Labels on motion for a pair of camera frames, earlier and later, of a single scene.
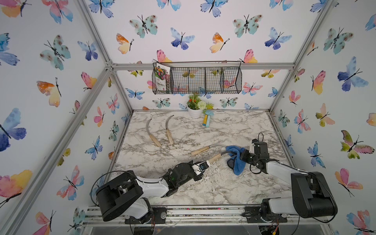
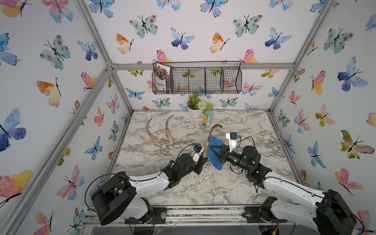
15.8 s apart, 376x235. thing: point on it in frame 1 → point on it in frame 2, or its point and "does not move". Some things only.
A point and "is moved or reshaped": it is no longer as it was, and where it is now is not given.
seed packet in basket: [161, 72] does not move
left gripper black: [189, 165] → [199, 165]
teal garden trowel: [210, 112] does not move
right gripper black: [243, 156] → [223, 157]
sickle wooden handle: [169, 136] does not move
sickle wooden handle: [214, 158] → [207, 145]
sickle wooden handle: [151, 136] does not move
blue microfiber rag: [240, 164] is moved or reshaped
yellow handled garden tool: [205, 120] does not move
